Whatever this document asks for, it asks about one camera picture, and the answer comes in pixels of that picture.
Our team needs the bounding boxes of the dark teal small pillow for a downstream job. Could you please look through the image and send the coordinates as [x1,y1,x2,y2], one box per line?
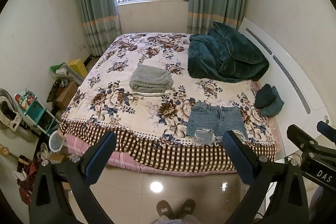
[254,84,284,117]

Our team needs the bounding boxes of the yellow box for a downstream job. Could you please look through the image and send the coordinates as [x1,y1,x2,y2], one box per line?
[67,59,88,78]

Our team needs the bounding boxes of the brown cardboard box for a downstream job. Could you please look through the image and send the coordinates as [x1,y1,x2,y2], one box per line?
[55,81,78,110]

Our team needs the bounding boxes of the right dark slipper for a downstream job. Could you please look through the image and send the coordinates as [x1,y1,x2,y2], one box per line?
[179,198,196,215]

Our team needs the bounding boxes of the pink mattress pad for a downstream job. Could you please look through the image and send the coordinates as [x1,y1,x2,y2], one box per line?
[64,134,238,177]

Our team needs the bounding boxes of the red clothes pile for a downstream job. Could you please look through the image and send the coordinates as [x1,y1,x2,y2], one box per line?
[17,155,41,206]

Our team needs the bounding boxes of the grey folded knit garment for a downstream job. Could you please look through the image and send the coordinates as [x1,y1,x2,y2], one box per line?
[129,65,173,94]

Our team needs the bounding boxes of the white curved headboard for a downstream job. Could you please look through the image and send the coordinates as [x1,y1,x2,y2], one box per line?
[239,18,332,158]

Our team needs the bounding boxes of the blue denim shorts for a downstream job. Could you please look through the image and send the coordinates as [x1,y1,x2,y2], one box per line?
[186,101,248,145]

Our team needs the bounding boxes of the dark teal plush blanket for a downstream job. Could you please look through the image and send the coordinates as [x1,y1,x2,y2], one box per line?
[187,22,269,83]

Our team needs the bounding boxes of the floral bed cover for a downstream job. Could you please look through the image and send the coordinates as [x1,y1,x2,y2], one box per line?
[58,33,277,176]

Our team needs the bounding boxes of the teal toy shelf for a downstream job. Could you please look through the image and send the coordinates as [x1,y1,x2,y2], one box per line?
[14,89,60,136]

